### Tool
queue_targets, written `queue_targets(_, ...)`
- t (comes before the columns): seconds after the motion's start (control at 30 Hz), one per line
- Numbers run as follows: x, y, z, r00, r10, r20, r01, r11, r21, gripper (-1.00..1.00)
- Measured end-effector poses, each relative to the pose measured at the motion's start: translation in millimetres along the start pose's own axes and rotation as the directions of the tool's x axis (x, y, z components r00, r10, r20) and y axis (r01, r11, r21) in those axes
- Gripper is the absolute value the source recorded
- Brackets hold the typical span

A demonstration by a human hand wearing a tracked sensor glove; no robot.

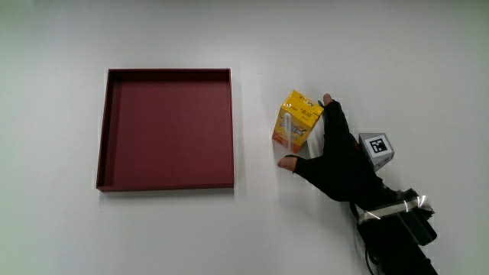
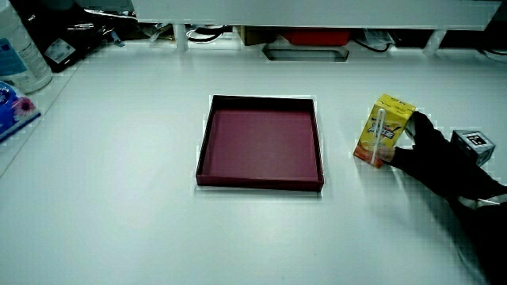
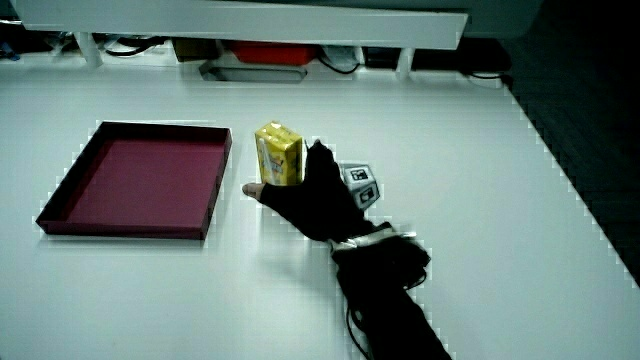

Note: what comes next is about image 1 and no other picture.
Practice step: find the person's right hand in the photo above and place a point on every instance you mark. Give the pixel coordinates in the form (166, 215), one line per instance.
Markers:
(344, 168)

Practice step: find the yellow ice redtea carton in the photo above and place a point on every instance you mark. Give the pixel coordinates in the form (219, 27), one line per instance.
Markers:
(305, 111)

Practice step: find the person's right forearm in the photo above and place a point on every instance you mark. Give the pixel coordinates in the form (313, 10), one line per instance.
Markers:
(395, 244)

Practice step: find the dark red square tray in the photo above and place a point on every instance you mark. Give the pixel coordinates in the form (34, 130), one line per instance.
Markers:
(172, 133)

